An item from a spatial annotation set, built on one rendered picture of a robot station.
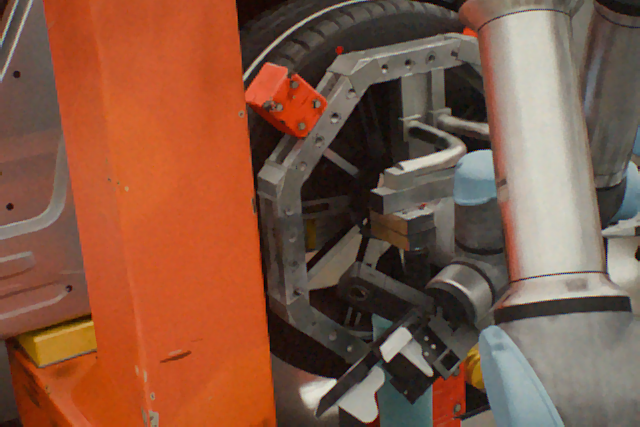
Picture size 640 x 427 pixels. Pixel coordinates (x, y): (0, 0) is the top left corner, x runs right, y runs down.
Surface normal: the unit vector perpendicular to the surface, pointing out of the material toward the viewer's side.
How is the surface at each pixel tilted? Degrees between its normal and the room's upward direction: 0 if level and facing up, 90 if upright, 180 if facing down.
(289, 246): 90
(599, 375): 56
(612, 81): 117
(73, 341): 90
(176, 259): 90
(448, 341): 46
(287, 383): 0
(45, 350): 90
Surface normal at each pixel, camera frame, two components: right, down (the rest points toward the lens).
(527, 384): -0.06, -0.32
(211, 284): 0.52, 0.24
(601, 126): -0.37, 0.71
